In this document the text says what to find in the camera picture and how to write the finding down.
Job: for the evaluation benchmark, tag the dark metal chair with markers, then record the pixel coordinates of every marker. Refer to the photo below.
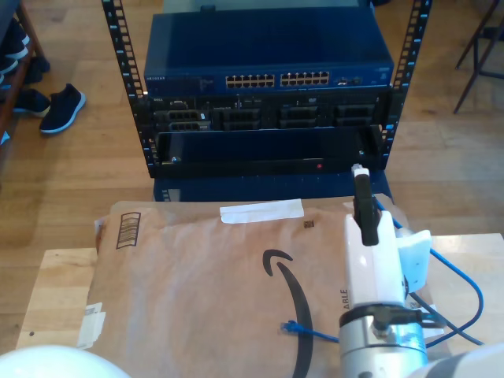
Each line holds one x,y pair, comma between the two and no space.
492,33

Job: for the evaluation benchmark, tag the dark sneaker white sole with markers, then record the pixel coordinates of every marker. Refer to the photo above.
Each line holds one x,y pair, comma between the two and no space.
8,65
33,101
63,106
15,39

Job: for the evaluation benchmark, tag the blue network switch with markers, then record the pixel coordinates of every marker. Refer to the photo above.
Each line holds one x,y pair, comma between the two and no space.
267,43

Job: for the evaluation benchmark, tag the white paper label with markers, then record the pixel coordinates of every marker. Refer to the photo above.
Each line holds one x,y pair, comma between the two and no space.
91,327

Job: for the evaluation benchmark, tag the black perforated rack post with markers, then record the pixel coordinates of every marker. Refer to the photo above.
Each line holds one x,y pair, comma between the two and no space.
417,39
116,39

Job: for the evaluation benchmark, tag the white tape strip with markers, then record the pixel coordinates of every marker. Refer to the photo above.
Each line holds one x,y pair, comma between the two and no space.
260,210

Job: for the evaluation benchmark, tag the brown paper mailer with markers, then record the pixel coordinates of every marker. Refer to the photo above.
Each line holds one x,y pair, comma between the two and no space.
197,295

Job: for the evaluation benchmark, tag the dark blue rack unit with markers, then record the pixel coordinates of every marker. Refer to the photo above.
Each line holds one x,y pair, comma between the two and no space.
256,189

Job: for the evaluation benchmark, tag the black rack server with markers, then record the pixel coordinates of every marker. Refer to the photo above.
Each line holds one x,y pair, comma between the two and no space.
256,114

